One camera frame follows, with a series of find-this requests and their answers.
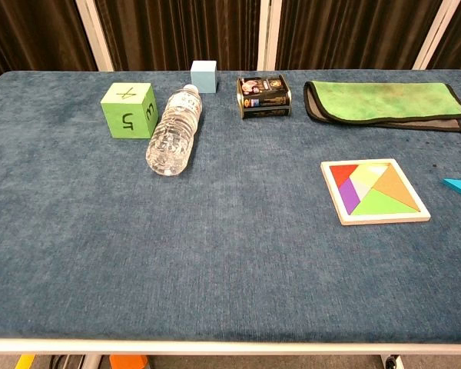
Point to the green numbered cube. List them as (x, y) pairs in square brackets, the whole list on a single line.
[(127, 119)]

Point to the white partition post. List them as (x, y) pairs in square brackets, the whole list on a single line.
[(96, 34), (268, 34), (436, 34)]

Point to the blue fabric table cover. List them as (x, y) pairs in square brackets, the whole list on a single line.
[(230, 261)]

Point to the orange triangle tangram piece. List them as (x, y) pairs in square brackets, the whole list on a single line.
[(397, 186)]

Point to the green triangle tangram piece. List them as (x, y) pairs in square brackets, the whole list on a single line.
[(380, 204)]

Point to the green microfiber cloth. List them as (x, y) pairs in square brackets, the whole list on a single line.
[(376, 100)]

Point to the red triangle tangram piece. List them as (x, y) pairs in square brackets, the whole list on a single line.
[(340, 173)]

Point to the black printed tin can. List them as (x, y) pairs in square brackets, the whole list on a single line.
[(263, 98)]

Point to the yellow square tangram piece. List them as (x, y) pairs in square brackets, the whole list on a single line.
[(365, 177)]

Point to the black caster wheel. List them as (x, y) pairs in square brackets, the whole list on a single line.
[(392, 362)]

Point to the lavender small triangle tangram piece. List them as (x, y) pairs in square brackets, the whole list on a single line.
[(363, 190)]

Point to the clear plastic water bottle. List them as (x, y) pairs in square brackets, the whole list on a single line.
[(173, 134)]

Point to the purple parallelogram tangram piece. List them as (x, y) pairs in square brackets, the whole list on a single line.
[(349, 197)]

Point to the wooden tangram puzzle tray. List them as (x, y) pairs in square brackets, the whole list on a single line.
[(384, 219)]

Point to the blue triangle tangram piece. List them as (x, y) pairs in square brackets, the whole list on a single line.
[(460, 186)]

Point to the light blue cube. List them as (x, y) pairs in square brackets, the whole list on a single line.
[(203, 78)]

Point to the white table leg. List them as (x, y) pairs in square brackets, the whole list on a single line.
[(93, 362)]

